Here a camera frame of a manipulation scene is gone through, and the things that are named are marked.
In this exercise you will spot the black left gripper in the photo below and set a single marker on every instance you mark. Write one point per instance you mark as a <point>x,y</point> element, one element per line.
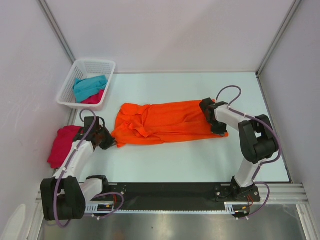
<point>110,141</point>

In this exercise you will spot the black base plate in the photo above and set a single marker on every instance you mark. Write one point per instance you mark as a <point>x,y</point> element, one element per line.
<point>177,196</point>

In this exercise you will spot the folded red t shirt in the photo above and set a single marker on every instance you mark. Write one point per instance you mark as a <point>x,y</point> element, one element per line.
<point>62,145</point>

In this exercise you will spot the orange t shirt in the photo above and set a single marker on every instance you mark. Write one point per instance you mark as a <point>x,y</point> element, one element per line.
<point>154,124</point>

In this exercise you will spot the aluminium frame rail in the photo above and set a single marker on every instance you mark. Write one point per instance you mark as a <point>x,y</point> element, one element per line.
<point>274,194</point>

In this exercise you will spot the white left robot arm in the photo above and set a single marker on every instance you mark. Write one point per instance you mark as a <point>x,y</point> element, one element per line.
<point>63,197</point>

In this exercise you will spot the pink t shirt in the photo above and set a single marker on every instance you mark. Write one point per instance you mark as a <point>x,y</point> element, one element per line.
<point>94,99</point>

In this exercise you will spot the white plastic mesh basket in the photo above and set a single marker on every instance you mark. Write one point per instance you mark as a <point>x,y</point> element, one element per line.
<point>82,69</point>

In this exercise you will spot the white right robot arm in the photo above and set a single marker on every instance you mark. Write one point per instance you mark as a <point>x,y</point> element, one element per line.
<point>257,138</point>

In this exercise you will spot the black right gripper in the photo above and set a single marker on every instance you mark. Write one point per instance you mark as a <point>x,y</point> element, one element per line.
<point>221,131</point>

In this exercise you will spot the teal t shirt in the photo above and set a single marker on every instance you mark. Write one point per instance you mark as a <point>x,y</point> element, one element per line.
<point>85,88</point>

